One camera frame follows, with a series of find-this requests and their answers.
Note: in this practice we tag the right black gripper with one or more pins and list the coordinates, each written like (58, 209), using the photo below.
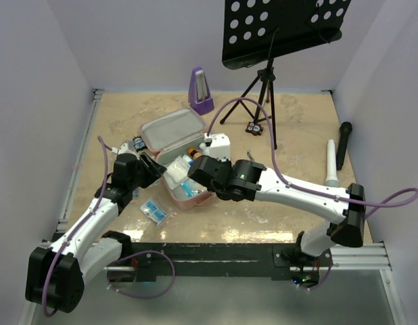
(225, 161)

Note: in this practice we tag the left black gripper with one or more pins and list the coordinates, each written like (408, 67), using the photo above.
(157, 170)

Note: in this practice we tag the white gauze packet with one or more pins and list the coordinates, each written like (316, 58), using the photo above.
(176, 172)

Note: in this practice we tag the orange teal bandage packet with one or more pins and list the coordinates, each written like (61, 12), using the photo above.
(135, 193)

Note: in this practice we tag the white plastic bottle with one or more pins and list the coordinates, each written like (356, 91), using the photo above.
(204, 146)

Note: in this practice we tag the brown medicine bottle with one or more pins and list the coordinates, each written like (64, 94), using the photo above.
(193, 153)

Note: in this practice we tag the blue cotton swab packet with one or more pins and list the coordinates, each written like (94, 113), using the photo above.
(192, 188)

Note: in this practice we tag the blue alcohol pad bag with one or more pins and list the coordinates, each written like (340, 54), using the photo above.
(156, 212)

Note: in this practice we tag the pink medicine kit case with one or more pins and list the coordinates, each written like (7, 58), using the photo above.
(169, 137)

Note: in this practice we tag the white blue ointment tube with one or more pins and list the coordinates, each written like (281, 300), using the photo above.
(188, 160)

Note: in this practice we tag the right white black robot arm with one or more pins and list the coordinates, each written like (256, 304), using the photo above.
(341, 208)

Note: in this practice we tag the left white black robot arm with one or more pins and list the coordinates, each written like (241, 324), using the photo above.
(57, 274)

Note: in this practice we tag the small red black tuner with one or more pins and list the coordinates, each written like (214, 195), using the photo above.
(254, 128)

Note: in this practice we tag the purple metronome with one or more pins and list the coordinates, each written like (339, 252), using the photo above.
(199, 96)

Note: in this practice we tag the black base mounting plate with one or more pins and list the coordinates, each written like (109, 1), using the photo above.
(148, 268)

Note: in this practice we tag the black microphone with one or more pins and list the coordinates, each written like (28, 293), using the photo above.
(345, 131)

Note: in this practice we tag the black music stand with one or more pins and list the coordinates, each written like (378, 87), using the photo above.
(260, 31)

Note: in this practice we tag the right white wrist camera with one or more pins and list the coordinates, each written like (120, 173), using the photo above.
(217, 146)

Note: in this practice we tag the aluminium left rail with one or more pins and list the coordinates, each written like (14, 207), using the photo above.
(64, 216)

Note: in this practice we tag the aluminium rail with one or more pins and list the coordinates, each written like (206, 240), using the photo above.
(109, 250)
(64, 216)

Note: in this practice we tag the aluminium front rail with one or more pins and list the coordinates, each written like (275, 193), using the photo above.
(109, 250)

